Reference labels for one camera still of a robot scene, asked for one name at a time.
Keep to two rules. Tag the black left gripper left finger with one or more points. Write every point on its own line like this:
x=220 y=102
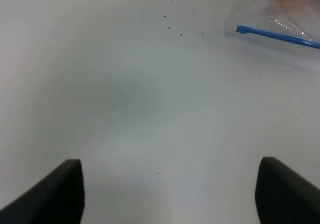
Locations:
x=59 y=198

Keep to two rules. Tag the clear blue-zip plastic bag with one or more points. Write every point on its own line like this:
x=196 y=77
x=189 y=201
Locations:
x=286 y=29

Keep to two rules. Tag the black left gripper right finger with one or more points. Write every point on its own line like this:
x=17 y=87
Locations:
x=283 y=196

